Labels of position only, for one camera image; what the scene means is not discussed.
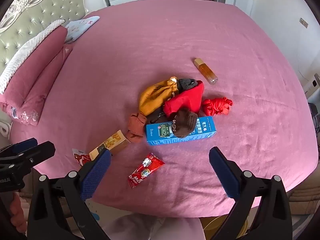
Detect white air purifier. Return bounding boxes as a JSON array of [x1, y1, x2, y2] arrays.
[[304, 74, 320, 98]]

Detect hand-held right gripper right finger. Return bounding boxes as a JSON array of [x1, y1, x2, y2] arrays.
[[209, 147, 293, 240]]

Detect person's light clothing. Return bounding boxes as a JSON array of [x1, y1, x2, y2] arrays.
[[102, 212, 203, 240]]

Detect red knotted ribbon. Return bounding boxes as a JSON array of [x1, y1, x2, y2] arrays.
[[202, 97, 233, 117]]

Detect orange brown sock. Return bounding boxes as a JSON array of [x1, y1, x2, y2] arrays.
[[129, 112, 148, 144]]

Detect small red snack wrapper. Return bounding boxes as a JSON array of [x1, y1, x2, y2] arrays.
[[72, 148, 92, 167]]

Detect yellow bin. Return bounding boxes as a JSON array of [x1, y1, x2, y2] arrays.
[[201, 215, 250, 240]]

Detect amber perfume bottle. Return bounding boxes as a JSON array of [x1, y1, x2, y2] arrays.
[[194, 58, 218, 85]]

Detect green tufted headboard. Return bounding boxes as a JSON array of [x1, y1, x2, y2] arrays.
[[0, 0, 89, 73]]

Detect light blue bow-print pillow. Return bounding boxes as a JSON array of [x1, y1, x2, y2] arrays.
[[64, 16, 100, 43]]

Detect gold cardboard box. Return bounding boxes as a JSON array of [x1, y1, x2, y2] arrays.
[[89, 129, 131, 161]]

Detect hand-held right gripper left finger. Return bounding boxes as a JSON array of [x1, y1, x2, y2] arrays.
[[27, 149, 112, 240]]

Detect red candy wrapper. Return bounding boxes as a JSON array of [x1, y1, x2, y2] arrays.
[[127, 153, 165, 189]]

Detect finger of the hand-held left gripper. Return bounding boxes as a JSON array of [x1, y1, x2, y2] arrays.
[[0, 137, 38, 155], [0, 141, 56, 171]]

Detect red cloth pouch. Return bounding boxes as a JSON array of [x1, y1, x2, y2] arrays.
[[164, 80, 205, 118]]

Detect white knobby blanket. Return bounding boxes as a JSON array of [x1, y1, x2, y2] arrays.
[[0, 19, 66, 94]]

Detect grey sock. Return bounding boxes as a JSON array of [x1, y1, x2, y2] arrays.
[[176, 78, 197, 92]]

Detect pink pillow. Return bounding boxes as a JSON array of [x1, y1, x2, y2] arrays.
[[0, 26, 68, 127], [24, 44, 73, 105]]

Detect blue cardboard box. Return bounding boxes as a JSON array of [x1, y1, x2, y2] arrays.
[[146, 116, 217, 147]]

